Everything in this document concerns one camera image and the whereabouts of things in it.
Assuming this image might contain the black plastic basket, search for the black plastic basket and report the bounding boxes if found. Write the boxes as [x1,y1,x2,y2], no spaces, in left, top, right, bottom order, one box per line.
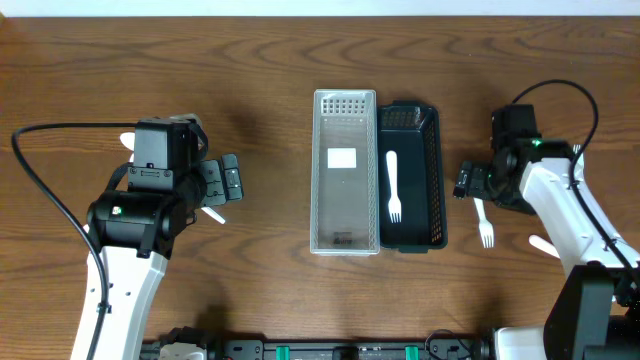
[377,100,448,253]

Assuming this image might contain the clear plastic basket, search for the clear plastic basket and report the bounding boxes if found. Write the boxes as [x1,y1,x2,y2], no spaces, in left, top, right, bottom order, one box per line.
[310,89,380,256]

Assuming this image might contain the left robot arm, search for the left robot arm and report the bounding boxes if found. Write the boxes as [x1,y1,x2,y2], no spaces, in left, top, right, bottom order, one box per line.
[72,114,244,359]

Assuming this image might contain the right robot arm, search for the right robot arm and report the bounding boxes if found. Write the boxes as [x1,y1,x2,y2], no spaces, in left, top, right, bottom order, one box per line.
[453,104,639,359]

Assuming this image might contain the white label sticker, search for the white label sticker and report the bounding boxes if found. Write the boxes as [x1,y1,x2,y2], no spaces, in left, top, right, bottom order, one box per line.
[327,148,357,169]

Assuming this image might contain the left black cable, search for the left black cable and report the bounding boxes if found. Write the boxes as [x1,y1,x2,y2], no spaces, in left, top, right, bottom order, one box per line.
[8,121,139,360]

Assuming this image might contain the black cable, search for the black cable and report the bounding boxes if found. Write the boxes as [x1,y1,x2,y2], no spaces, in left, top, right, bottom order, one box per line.
[510,78,640,281]
[8,121,139,360]

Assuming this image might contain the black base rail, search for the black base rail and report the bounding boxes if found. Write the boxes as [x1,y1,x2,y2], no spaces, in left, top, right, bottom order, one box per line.
[138,327,496,360]

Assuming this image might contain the right black cable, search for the right black cable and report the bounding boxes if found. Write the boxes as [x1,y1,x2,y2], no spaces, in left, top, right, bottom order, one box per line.
[510,78,640,281]

